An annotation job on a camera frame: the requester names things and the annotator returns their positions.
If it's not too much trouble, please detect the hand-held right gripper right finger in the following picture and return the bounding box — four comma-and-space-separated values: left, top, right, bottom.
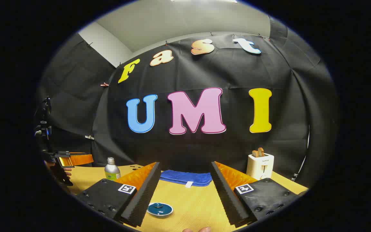
211, 161, 308, 227

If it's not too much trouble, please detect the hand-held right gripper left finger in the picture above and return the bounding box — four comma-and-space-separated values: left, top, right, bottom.
76, 162, 162, 227

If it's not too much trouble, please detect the silver green label water bottle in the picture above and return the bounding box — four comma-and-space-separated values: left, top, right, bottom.
104, 157, 121, 181

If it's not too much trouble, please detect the white toaster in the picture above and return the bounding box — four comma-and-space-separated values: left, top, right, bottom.
246, 153, 274, 180

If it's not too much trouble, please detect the blue folded towel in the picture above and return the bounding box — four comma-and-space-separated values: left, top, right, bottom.
160, 170, 212, 188

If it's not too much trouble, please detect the black backdrop cloth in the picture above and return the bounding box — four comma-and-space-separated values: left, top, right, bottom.
36, 31, 339, 187

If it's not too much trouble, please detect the white cable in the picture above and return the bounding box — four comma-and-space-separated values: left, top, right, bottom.
291, 126, 310, 181

